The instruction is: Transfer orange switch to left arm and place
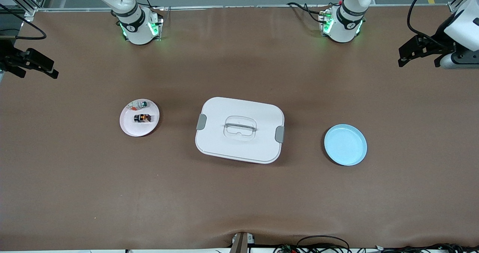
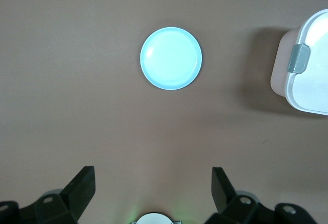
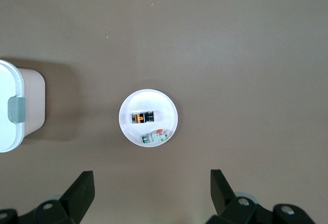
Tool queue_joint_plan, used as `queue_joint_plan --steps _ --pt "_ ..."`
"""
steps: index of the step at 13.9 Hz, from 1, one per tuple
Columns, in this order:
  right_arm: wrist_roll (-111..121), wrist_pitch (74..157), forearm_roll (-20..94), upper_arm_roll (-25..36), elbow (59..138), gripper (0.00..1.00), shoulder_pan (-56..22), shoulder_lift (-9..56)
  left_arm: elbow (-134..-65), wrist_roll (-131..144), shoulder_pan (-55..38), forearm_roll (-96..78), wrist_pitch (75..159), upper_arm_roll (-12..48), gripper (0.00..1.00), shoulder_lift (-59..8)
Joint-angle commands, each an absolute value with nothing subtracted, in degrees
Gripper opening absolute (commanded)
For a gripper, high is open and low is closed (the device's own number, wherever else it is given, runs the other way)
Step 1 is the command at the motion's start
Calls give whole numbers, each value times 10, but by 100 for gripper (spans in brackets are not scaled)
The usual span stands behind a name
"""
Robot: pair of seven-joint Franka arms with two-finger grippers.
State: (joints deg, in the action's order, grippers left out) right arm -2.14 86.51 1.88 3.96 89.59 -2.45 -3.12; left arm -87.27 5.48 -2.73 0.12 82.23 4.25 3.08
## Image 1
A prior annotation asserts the black cable bundle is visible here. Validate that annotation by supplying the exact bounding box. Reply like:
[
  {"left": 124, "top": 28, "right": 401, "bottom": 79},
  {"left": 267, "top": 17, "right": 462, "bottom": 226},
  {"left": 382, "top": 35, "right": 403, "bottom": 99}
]
[
  {"left": 374, "top": 243, "right": 479, "bottom": 253},
  {"left": 272, "top": 235, "right": 352, "bottom": 253}
]

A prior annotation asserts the white lidded storage box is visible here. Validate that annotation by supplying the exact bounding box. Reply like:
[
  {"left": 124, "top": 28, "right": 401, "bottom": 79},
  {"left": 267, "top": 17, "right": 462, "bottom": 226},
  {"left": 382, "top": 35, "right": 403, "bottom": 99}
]
[{"left": 195, "top": 97, "right": 285, "bottom": 164}]

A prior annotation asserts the pink round plate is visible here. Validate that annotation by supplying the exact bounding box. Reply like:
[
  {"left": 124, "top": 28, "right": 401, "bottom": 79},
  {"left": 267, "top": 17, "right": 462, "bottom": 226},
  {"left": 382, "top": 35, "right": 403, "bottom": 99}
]
[{"left": 119, "top": 98, "right": 160, "bottom": 137}]

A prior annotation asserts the light blue round plate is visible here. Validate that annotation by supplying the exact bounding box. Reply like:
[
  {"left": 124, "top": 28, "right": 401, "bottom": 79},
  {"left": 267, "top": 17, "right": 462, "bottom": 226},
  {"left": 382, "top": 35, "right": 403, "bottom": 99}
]
[{"left": 324, "top": 124, "right": 368, "bottom": 166}]

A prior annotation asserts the metal mount bracket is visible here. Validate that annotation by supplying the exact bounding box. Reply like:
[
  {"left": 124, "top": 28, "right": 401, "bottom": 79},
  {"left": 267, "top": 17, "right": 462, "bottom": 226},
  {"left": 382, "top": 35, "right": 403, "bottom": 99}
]
[{"left": 229, "top": 232, "right": 256, "bottom": 253}]

